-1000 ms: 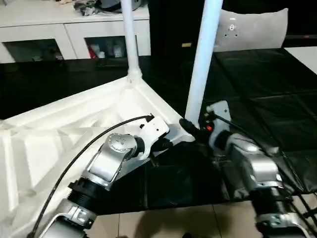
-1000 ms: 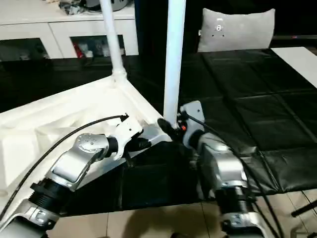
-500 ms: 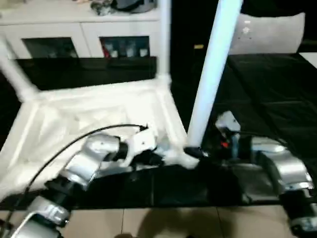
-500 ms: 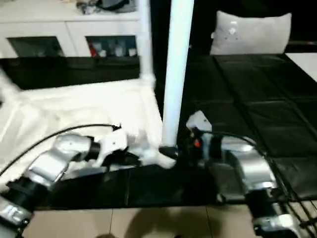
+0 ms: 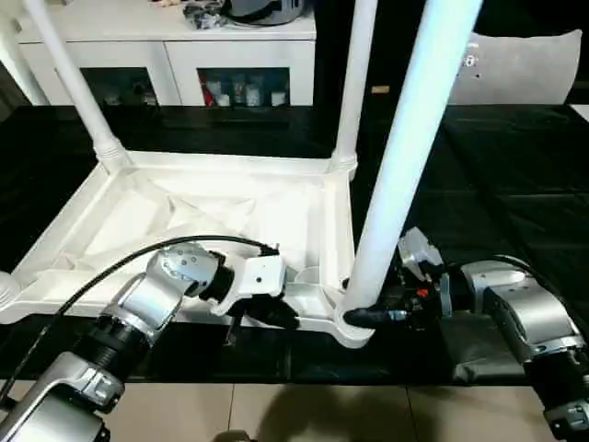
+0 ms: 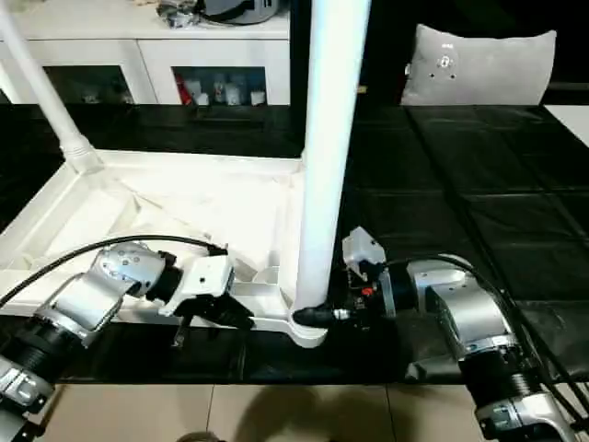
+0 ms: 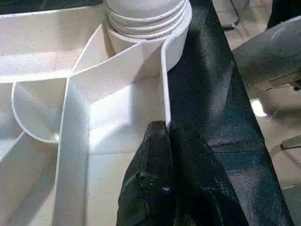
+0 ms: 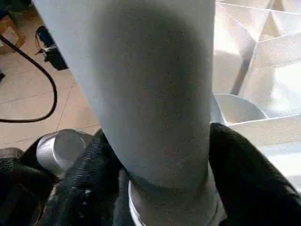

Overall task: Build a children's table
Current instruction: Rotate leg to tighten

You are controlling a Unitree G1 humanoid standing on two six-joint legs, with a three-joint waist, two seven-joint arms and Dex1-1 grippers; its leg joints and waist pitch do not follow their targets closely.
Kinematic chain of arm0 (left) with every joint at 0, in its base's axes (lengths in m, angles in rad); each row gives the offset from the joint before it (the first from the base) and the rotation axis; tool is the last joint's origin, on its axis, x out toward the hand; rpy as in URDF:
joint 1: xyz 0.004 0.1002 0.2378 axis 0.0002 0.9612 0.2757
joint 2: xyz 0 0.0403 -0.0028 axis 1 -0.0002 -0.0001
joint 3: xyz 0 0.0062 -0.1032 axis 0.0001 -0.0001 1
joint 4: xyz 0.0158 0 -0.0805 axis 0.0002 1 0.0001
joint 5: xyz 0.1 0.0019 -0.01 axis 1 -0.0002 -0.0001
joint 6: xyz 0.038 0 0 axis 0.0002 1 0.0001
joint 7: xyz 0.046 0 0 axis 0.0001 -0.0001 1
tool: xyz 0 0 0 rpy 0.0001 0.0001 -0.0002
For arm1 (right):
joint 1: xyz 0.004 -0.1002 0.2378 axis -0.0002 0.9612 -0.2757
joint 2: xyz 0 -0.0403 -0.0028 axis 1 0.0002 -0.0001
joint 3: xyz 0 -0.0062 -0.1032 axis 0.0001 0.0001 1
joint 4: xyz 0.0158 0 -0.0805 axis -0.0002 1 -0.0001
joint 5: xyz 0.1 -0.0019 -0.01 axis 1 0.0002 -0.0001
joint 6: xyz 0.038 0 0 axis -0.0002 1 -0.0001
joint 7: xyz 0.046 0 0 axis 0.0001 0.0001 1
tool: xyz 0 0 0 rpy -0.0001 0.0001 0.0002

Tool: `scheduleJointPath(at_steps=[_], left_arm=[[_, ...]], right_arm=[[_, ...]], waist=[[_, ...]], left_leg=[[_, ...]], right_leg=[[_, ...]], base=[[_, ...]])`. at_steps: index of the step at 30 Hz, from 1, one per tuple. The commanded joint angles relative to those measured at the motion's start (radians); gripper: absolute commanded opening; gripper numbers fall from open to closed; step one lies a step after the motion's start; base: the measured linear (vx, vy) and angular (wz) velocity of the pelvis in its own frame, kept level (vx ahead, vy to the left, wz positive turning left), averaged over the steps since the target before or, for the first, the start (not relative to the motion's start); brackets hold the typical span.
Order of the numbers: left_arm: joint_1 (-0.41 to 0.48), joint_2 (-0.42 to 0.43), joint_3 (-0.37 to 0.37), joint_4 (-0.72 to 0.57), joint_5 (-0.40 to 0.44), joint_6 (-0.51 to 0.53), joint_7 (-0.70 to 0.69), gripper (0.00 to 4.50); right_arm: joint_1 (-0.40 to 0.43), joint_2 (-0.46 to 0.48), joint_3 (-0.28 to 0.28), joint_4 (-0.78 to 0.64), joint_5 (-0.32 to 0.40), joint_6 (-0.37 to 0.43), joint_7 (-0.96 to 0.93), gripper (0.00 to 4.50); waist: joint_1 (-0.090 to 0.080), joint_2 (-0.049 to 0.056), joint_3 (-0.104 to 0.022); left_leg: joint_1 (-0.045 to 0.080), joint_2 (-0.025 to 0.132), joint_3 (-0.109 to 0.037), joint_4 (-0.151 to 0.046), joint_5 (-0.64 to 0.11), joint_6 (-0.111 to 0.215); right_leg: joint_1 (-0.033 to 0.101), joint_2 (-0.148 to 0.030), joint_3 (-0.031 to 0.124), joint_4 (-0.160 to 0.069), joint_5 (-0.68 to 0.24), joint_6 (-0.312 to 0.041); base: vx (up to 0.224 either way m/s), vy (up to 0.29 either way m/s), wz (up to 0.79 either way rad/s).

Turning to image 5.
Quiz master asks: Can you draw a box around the white plastic table top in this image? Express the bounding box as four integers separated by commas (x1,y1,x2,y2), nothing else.
0,150,377,352

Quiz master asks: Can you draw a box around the black work mat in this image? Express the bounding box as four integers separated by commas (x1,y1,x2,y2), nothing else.
0,103,589,388

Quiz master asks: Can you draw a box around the black box with gold label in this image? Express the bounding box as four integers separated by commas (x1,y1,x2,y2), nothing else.
312,0,475,108

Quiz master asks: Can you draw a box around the grey printed cushion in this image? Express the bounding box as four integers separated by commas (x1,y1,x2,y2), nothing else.
447,28,584,107

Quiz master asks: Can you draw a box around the white cabinet with glass doors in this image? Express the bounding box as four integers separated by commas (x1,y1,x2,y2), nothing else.
17,0,319,111

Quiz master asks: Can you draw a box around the grey round appliance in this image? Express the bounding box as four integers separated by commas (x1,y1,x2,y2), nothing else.
226,0,304,28

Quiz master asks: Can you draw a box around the black tangled item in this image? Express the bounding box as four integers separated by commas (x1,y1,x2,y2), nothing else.
182,2,227,32

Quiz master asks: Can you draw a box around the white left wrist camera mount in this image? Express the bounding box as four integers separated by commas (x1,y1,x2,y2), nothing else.
210,255,288,320

